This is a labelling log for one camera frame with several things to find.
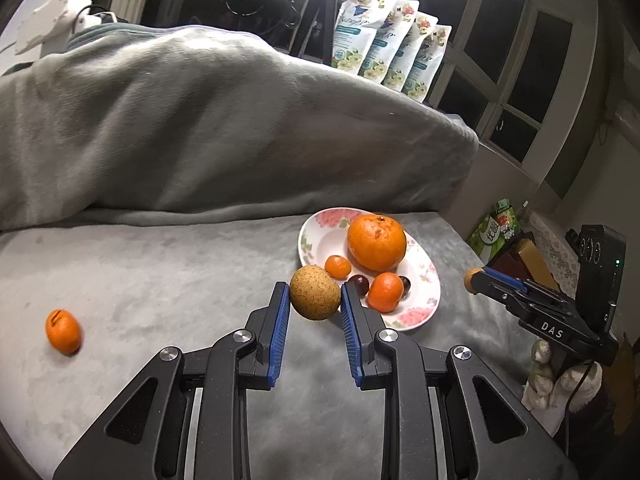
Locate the medium mandarin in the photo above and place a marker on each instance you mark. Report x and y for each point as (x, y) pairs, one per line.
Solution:
(386, 292)
(63, 332)

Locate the small mandarin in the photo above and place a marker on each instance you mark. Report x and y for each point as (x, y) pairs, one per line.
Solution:
(337, 266)

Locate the grey fleece blanket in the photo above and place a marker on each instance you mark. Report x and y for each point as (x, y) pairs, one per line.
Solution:
(200, 125)
(175, 280)

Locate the floral rimmed white plate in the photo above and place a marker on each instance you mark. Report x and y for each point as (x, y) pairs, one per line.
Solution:
(325, 245)

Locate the large orange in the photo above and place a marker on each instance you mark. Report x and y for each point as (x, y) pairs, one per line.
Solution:
(376, 242)

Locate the brown round fruit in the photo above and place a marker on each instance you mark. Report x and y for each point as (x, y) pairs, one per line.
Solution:
(315, 292)

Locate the green printed carton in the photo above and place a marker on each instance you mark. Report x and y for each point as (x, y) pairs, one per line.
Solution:
(492, 232)

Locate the dark cherry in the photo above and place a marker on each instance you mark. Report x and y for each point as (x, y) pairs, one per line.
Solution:
(360, 286)
(405, 285)

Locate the white power strip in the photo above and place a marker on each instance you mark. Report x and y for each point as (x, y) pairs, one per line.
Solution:
(50, 20)

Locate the black tripod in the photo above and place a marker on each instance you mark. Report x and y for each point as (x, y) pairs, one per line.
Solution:
(320, 15)

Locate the brown cardboard box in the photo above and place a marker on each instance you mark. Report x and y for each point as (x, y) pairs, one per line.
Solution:
(535, 260)

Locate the tiny kumquat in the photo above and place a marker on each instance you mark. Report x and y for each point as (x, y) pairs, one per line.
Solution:
(471, 280)

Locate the person's right hand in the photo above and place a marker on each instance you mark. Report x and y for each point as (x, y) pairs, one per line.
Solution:
(542, 385)

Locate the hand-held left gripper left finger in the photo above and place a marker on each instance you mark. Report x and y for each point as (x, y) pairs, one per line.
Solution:
(280, 335)

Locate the white lace cloth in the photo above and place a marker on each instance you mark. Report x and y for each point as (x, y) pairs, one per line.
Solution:
(555, 255)

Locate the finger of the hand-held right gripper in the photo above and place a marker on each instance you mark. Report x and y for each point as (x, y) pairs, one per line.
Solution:
(515, 302)
(510, 280)

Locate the white green refill pouch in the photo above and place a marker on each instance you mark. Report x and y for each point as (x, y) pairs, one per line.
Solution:
(412, 62)
(430, 75)
(357, 30)
(392, 50)

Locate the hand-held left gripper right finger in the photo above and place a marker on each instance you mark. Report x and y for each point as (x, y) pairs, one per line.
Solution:
(350, 335)

